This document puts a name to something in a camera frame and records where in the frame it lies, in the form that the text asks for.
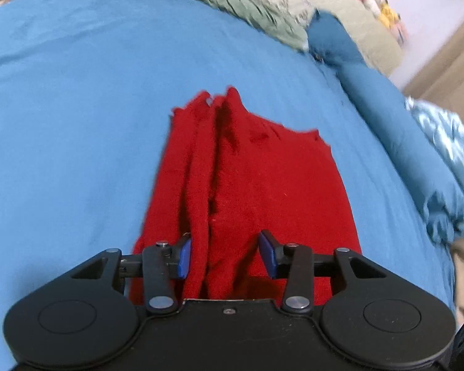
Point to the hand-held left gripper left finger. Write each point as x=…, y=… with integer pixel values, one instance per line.
x=184, y=258

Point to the light blue blanket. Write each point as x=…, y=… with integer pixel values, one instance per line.
x=448, y=135

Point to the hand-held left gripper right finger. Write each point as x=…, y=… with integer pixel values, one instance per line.
x=266, y=256

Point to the beige pillow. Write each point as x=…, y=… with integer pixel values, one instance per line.
x=332, y=0

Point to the green pillow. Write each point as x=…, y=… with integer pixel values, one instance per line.
x=251, y=5

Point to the bed with blue sheet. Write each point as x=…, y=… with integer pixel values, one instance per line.
x=81, y=123

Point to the red knit sweater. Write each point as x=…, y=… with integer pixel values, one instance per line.
x=270, y=185

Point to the blue duvet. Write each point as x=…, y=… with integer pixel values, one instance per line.
x=402, y=143

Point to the blue pillow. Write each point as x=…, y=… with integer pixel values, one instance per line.
x=332, y=38

